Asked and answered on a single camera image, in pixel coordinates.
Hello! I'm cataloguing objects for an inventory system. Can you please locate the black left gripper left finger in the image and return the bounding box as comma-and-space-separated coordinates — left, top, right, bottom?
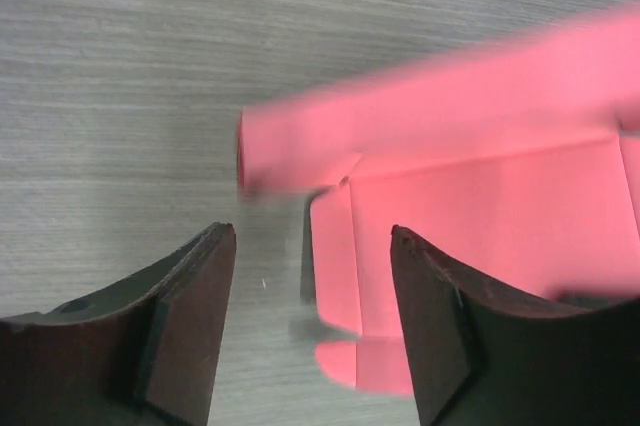
1, 223, 236, 425

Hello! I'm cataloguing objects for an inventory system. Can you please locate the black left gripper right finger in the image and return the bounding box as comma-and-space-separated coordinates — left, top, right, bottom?
390, 226, 639, 425

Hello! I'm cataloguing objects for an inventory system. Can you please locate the pink paper box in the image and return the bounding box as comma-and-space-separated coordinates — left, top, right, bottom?
237, 3, 639, 395

